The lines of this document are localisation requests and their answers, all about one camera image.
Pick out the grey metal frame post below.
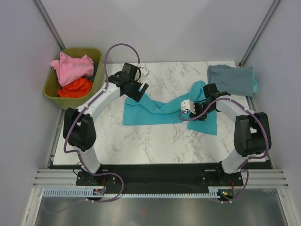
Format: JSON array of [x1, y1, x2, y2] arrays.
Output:
[[32, 0, 66, 50]]

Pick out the orange t shirt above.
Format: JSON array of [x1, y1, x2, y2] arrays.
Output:
[[58, 78, 93, 98]]

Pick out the olive green plastic basket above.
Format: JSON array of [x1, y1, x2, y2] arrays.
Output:
[[43, 48, 104, 110]]

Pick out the pink t shirt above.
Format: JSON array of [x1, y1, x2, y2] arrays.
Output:
[[51, 52, 94, 87]]

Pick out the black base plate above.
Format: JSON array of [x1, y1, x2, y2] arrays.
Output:
[[49, 162, 273, 195]]

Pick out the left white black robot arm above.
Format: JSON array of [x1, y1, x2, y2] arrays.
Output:
[[63, 63, 149, 185]]

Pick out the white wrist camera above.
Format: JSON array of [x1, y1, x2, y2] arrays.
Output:
[[136, 67, 150, 83], [181, 99, 196, 114]]

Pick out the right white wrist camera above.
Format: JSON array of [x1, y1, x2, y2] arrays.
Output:
[[181, 99, 196, 114]]

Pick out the white slotted cable duct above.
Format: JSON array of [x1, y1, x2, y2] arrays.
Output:
[[43, 188, 221, 199]]

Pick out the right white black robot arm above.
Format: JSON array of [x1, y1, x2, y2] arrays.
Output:
[[181, 83, 272, 186]]

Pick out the turquoise t shirt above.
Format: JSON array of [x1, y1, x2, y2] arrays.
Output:
[[122, 81, 217, 136]]

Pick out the dark teal t shirt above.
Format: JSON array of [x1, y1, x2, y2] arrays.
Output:
[[83, 64, 98, 82]]

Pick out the folded light teal t shirt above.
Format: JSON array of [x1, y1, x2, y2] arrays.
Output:
[[253, 74, 258, 94]]

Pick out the folded grey t shirt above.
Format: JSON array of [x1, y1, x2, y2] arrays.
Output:
[[207, 65, 254, 97]]

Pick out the right grey frame post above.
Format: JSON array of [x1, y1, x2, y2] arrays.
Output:
[[238, 0, 282, 67]]

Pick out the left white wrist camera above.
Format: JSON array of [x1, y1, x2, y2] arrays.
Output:
[[136, 67, 150, 83]]

